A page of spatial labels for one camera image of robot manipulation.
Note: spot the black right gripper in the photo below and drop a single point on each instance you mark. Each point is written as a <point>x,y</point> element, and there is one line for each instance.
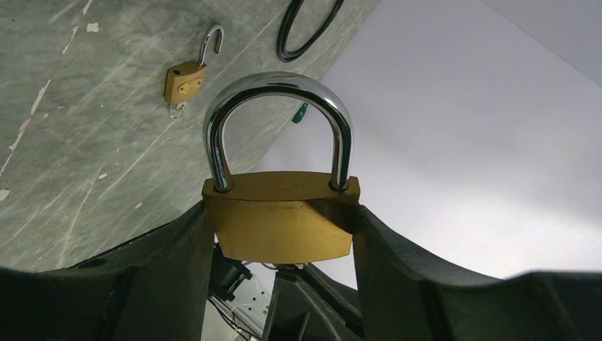
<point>302,304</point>

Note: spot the green handled screwdriver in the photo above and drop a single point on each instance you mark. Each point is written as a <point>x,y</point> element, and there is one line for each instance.
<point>300,113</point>

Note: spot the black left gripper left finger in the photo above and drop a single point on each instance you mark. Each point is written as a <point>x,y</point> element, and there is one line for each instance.
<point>152,287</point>

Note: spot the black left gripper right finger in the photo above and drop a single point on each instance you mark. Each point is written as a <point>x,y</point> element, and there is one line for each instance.
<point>408,293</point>

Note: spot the large brass padlock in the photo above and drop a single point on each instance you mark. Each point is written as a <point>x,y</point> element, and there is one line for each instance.
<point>281,217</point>

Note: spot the small brass padlock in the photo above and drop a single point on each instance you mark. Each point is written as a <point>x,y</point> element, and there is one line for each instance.
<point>184,81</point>

